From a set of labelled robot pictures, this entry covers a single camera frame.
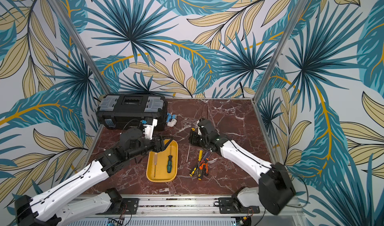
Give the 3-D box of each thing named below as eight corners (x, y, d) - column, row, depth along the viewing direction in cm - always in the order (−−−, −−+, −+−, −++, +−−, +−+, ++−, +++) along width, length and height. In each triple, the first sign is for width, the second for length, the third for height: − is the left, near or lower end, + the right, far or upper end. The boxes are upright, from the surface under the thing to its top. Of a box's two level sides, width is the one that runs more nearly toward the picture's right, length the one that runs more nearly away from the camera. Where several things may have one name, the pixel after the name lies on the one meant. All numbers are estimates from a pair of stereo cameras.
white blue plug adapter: (165, 126, 105) (165, 124, 103) (167, 115, 111) (166, 112, 109) (176, 126, 105) (175, 124, 103) (177, 115, 111) (176, 112, 109)
